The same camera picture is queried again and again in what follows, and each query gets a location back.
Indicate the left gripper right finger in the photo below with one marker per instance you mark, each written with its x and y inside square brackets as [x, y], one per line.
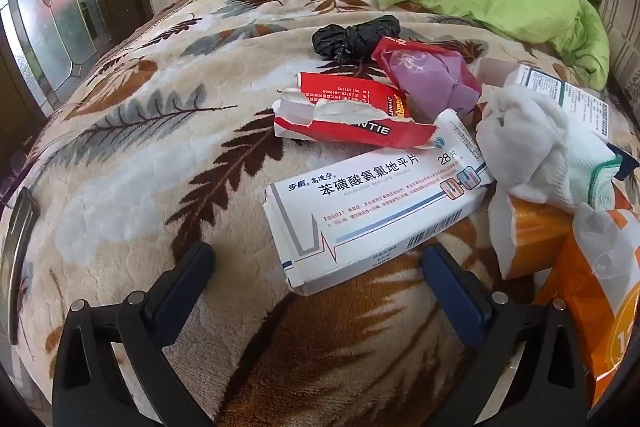
[527, 369]

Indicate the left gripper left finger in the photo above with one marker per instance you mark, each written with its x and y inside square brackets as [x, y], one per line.
[88, 386]

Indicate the orange box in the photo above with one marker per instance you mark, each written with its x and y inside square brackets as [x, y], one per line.
[591, 259]

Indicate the white cotton glove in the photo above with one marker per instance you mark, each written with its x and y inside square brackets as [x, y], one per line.
[538, 153]

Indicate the white blue medicine box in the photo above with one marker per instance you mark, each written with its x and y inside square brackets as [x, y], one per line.
[577, 103]

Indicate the torn red carton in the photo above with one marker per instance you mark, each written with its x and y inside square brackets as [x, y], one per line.
[328, 108]

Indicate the black plastic bag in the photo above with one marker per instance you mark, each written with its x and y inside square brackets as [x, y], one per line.
[354, 43]

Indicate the black smartphone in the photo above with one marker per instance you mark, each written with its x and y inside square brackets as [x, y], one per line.
[24, 215]

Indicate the leaf pattern fleece blanket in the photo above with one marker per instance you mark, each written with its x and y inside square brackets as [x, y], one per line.
[170, 141]

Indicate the red purple crumpled wrapper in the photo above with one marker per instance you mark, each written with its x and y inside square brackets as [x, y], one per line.
[432, 78]

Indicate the striped floral cushion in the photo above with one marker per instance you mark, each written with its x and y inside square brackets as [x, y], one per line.
[621, 22]

